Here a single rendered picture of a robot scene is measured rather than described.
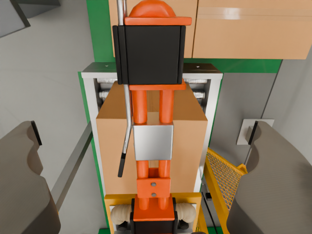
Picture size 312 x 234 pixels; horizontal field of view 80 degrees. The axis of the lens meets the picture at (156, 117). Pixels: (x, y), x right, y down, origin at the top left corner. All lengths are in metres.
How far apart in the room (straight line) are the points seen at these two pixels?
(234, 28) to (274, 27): 0.19
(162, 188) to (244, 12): 0.89
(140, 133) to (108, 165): 0.53
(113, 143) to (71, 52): 1.07
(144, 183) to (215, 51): 0.82
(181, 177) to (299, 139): 1.76
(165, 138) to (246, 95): 1.60
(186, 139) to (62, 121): 1.43
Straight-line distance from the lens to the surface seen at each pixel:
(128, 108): 0.26
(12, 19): 0.91
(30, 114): 2.04
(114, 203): 0.62
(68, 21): 1.63
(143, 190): 0.38
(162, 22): 0.23
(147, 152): 0.31
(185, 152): 0.76
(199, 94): 1.09
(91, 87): 1.03
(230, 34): 1.06
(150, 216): 0.42
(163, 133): 0.29
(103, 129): 0.70
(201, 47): 1.02
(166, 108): 0.27
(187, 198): 0.61
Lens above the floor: 1.52
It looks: 61 degrees down
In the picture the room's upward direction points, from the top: 177 degrees clockwise
